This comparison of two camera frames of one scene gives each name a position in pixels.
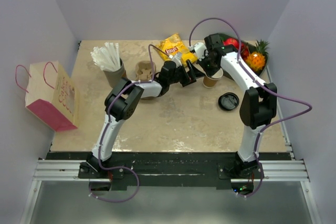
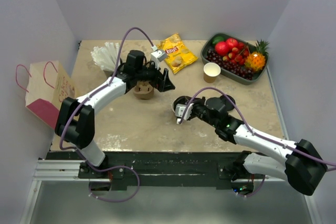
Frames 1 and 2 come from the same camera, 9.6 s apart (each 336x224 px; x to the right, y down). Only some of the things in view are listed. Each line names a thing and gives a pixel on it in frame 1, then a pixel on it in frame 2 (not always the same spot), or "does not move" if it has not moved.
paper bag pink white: [51, 96] does not move
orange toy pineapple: [256, 60] does not move
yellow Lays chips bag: [168, 48] does not move
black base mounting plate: [170, 170] does not move
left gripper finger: [191, 71] → [168, 84]
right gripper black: [209, 72] → [202, 101]
